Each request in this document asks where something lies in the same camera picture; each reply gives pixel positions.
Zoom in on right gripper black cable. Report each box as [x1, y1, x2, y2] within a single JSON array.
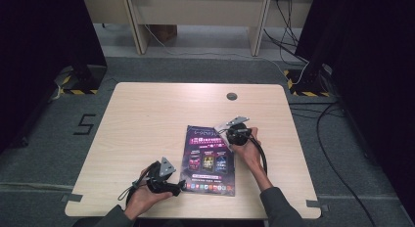
[[249, 137, 269, 176]]

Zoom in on thin black cable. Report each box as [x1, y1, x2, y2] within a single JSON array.
[[275, 0, 300, 47]]

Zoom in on thick black cable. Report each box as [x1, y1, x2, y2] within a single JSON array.
[[262, 28, 310, 65]]

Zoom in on white floor cable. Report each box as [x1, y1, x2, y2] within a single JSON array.
[[143, 23, 310, 87]]

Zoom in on grey tape piece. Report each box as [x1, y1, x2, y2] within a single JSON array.
[[305, 199, 330, 213], [60, 193, 84, 204]]

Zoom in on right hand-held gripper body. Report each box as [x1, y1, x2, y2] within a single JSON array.
[[226, 115, 252, 147]]

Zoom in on beige wooden desk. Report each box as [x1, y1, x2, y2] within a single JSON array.
[[81, 0, 316, 57]]

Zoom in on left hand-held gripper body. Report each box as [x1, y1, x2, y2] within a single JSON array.
[[146, 157, 177, 194]]

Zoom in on black curtain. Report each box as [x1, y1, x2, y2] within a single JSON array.
[[294, 0, 415, 220], [0, 0, 109, 154]]

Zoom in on person's left hand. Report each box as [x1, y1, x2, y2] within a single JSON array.
[[123, 167, 173, 221]]

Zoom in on person's right hand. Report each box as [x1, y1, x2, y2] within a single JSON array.
[[230, 127, 263, 172]]

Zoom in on black stand base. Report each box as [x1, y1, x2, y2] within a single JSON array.
[[283, 63, 335, 98], [53, 64, 109, 96]]

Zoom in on glossy magazine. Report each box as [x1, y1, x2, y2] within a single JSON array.
[[179, 124, 237, 198]]

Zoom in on brown cardboard box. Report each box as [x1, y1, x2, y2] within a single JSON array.
[[150, 24, 178, 44]]

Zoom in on long black floor cable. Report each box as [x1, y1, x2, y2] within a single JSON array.
[[315, 102, 378, 227]]

